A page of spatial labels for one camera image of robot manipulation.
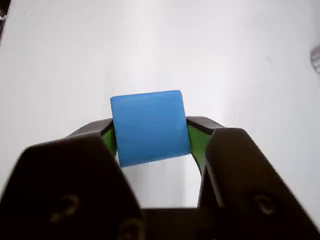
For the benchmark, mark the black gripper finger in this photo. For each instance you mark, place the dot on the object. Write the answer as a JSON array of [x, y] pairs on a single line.
[[70, 180], [250, 187]]

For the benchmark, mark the blue lego block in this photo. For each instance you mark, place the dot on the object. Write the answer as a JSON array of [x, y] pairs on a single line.
[[150, 127]]

